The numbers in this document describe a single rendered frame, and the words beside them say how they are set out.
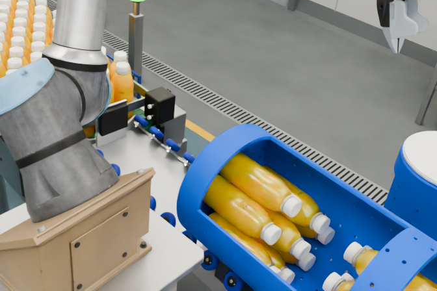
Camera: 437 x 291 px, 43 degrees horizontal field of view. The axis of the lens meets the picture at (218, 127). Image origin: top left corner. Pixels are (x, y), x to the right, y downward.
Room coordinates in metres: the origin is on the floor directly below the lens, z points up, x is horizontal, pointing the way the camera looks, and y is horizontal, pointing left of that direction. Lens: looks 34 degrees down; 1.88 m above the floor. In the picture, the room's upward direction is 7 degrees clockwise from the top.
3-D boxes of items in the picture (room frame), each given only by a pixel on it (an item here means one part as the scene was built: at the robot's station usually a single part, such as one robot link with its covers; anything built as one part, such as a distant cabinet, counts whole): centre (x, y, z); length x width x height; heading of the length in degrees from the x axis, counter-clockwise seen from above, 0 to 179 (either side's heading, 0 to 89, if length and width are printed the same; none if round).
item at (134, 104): (1.32, 0.36, 0.96); 0.40 x 0.01 x 0.03; 137
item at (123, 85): (1.43, 0.31, 0.99); 0.07 x 0.07 x 0.18
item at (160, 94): (1.44, 0.19, 0.95); 0.10 x 0.07 x 0.10; 137
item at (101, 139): (1.26, 0.30, 0.99); 0.10 x 0.02 x 0.12; 137
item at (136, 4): (1.79, 0.34, 1.18); 0.06 x 0.06 x 0.16
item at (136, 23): (1.79, 0.34, 0.55); 0.04 x 0.04 x 1.10; 47
